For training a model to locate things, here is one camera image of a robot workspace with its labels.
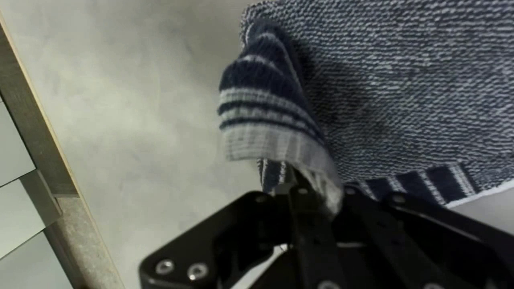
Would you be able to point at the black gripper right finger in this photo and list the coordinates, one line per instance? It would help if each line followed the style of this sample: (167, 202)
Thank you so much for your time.
(422, 241)

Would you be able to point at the blue grey striped towel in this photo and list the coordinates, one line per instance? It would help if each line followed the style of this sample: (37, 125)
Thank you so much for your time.
(401, 85)

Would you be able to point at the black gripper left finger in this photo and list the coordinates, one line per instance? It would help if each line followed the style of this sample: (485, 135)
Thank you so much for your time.
(250, 241)

